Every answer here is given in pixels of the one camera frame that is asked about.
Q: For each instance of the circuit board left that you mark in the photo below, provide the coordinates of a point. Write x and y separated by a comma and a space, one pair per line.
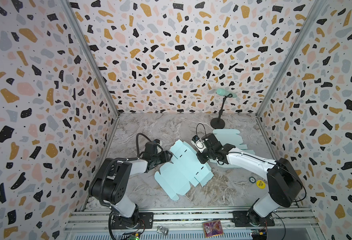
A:
134, 236

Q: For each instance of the small metal clip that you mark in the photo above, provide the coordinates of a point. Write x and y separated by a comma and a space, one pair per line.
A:
162, 230

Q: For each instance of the aluminium mounting rail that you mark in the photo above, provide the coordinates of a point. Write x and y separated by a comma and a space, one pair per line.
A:
186, 224

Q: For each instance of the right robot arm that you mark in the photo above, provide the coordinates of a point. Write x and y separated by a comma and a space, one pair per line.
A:
281, 179

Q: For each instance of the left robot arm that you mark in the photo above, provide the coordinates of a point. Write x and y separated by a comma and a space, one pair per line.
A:
110, 182

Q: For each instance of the mint paper box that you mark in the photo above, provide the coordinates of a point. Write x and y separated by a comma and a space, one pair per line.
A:
184, 169
233, 137

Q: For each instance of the colourful square card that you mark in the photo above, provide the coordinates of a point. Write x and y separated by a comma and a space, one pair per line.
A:
212, 228

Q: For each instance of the mint green microphone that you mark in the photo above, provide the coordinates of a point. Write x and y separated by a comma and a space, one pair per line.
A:
225, 93

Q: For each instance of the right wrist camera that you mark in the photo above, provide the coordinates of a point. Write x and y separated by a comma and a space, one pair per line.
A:
198, 143

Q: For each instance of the yellow round sticker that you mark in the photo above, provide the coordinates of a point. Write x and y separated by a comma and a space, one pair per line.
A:
261, 184

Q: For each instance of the circuit board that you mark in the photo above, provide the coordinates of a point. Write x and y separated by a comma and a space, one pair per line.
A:
259, 234
134, 236

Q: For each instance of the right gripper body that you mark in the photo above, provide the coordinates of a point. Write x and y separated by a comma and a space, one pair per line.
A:
206, 153

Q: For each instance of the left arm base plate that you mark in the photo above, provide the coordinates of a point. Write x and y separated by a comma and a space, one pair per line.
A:
143, 220

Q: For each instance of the black microphone stand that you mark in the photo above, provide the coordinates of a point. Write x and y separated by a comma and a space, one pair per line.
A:
219, 123

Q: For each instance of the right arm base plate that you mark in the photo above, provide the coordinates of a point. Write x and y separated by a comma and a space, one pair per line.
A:
251, 219

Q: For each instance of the circuit board right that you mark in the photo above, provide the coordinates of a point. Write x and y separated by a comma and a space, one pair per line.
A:
259, 234

